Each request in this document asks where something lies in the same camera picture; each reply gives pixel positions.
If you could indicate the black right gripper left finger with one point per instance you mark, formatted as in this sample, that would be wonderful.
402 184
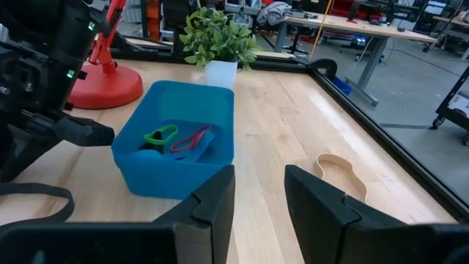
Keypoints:
205 220

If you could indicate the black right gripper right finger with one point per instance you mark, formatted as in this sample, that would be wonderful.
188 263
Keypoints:
318 220

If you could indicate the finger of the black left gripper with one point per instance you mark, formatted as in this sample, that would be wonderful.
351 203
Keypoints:
22 154
80 133

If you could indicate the red rubber band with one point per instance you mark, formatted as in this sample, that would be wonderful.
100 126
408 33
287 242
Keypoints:
194 138

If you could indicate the green rubber band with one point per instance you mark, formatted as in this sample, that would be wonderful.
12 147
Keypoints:
176 131

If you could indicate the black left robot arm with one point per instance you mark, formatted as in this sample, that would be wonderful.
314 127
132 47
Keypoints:
44 22

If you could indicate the blue plastic bin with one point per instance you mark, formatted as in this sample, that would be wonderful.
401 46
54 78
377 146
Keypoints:
172 176

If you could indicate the red lamp stand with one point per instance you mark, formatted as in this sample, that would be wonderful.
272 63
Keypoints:
106 88

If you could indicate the blue floor crate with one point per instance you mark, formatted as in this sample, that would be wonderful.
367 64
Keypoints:
342 86

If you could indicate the artificial plant white pot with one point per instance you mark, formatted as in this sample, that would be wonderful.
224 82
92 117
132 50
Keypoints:
220 73

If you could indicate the black utility cart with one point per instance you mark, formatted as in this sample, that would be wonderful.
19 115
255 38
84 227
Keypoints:
452 121

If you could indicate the white cardboard box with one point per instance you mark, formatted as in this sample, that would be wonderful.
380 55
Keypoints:
461 104

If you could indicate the wooden desk grey legs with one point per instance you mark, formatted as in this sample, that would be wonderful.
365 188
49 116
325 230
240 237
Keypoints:
348 23

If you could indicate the grey cloth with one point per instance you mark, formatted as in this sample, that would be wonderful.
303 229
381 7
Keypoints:
273 12

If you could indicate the black table edge frame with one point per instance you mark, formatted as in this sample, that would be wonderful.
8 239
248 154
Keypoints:
397 146

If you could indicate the black clamp bracket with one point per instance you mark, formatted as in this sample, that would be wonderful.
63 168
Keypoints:
326 63

